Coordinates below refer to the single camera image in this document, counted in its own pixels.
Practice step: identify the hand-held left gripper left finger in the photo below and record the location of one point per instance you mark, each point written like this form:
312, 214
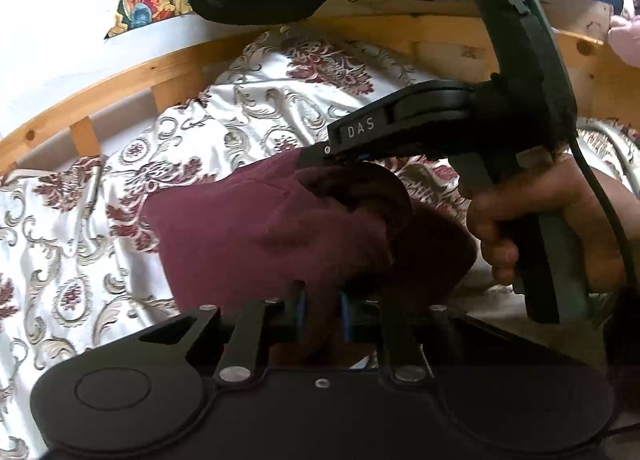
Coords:
299, 310

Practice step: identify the person's right hand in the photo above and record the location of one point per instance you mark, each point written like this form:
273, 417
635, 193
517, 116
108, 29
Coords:
550, 195

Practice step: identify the wooden bed frame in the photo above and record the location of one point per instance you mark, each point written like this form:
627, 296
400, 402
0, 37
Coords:
125, 74

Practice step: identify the floral patterned bedsheet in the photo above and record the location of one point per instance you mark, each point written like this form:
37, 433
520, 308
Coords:
50, 250

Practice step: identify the pink cloth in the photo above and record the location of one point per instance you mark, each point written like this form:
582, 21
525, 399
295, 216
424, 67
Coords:
627, 39

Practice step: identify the maroon garment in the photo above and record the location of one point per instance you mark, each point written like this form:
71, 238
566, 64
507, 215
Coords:
225, 240

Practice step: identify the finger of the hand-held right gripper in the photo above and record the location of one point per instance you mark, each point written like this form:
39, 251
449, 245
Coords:
320, 155

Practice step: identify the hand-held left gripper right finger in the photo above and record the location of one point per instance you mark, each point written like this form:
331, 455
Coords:
347, 320

